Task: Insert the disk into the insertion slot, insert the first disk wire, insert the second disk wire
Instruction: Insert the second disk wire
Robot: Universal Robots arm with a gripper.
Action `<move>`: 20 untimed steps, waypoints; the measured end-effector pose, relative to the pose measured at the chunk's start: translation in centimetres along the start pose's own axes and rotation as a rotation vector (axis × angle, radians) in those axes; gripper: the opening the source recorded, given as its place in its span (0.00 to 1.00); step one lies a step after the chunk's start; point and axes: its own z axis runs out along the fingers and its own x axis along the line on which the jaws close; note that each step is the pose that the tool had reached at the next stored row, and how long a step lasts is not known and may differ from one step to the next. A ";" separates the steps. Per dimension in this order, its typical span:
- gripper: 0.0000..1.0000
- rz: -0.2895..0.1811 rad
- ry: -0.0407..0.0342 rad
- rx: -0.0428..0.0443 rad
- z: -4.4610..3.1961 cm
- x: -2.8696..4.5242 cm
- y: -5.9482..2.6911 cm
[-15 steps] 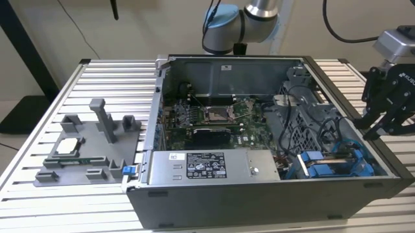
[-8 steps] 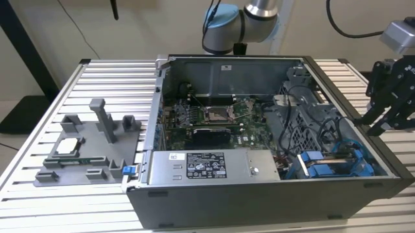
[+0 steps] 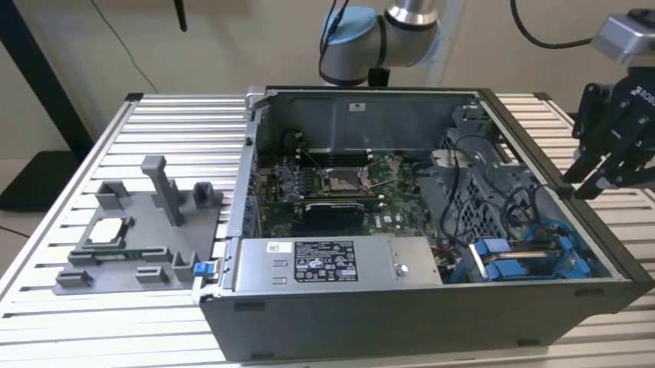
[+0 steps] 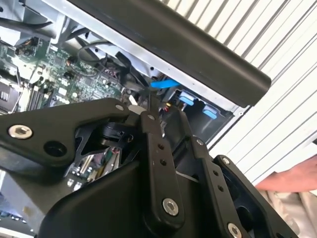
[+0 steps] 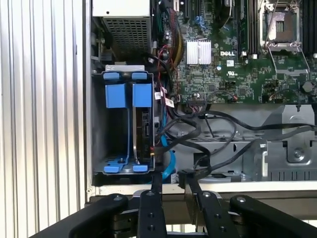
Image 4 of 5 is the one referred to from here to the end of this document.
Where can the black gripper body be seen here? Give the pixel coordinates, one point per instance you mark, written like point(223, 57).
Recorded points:
point(111, 210)

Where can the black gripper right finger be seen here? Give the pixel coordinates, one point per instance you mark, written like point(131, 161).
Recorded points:
point(215, 181)

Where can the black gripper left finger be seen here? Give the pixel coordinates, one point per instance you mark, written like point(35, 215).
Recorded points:
point(49, 134)

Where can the person's bare hand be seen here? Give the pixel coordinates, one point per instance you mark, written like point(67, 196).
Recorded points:
point(292, 178)

